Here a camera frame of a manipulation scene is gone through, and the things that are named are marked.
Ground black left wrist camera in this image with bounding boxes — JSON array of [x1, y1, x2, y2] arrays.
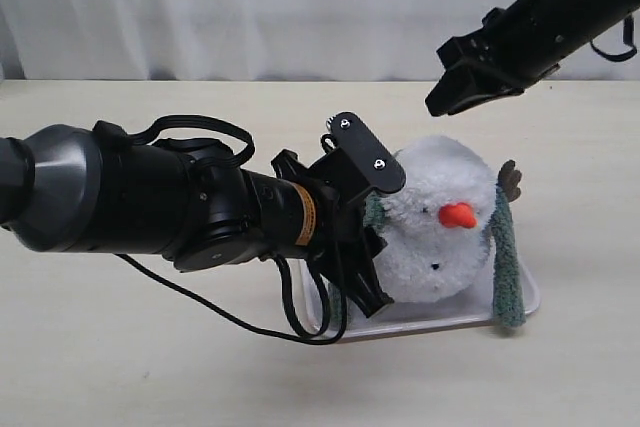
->
[[312, 111, 406, 199]]

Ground white plush snowman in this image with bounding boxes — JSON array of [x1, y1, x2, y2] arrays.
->
[[367, 135, 522, 304]]

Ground white plastic tray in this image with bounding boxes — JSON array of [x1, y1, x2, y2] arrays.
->
[[296, 260, 541, 342]]

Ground teal fuzzy scarf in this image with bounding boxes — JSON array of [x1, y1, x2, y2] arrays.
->
[[324, 181, 527, 337]]

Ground white curtain backdrop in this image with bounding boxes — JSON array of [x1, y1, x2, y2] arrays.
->
[[0, 0, 640, 82]]

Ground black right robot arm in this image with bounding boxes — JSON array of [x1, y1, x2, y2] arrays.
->
[[425, 0, 639, 117]]

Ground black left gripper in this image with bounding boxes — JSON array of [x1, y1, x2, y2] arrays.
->
[[271, 149, 393, 318]]

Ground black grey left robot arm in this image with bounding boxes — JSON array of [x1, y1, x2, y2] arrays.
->
[[1, 111, 405, 316]]

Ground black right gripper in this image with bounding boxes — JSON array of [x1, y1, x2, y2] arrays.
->
[[424, 6, 561, 118]]

